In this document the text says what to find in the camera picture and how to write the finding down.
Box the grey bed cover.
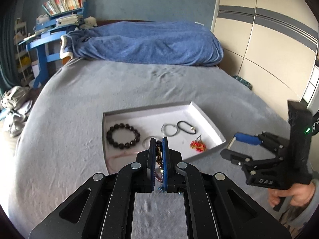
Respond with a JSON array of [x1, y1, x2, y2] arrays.
[[8, 59, 289, 237]]

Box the large black bead bracelet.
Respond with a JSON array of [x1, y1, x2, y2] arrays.
[[106, 122, 141, 151]]

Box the white shelf rack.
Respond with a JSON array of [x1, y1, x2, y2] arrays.
[[14, 18, 33, 86]]

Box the thin wire bangle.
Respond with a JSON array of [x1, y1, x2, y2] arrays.
[[161, 123, 179, 137]]

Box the black cord loop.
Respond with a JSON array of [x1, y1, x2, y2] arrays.
[[176, 120, 197, 135]]

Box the green curtain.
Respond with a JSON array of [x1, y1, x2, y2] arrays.
[[1, 4, 20, 96]]

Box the silver bangle ring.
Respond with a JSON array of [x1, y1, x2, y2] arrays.
[[142, 136, 163, 151]]

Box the beige wardrobe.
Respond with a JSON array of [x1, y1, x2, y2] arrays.
[[211, 0, 318, 119]]

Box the red bead gold jewelry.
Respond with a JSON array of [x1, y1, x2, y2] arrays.
[[190, 135, 207, 153]]

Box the blue blanket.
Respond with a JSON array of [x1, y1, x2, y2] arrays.
[[60, 21, 224, 66]]

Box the small dark red bead bracelet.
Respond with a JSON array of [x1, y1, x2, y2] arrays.
[[153, 140, 165, 184]]

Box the pink string bracelet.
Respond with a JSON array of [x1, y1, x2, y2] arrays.
[[106, 151, 139, 173]]

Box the blue desk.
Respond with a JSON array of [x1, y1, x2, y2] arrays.
[[19, 1, 88, 88]]

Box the grey patterned sleeve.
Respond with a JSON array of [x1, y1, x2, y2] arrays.
[[279, 171, 318, 238]]

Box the right hand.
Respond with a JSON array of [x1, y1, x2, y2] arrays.
[[268, 182, 316, 207]]

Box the grey clothes pile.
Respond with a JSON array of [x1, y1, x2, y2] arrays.
[[1, 86, 33, 138]]

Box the white cardboard tray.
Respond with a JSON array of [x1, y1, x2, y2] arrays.
[[102, 101, 225, 174]]

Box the row of books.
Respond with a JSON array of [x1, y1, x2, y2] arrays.
[[42, 0, 87, 16]]

